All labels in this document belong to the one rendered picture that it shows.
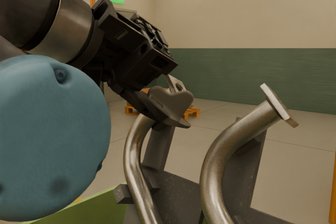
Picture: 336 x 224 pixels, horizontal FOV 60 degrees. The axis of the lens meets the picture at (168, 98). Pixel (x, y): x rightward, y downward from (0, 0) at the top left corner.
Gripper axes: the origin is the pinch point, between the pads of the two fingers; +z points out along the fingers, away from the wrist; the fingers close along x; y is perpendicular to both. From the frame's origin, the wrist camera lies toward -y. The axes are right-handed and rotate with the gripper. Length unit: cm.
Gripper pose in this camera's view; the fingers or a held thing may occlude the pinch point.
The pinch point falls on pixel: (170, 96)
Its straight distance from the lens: 48.0
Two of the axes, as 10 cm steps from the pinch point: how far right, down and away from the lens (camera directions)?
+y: 7.1, -6.0, -3.7
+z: 6.1, 2.8, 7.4
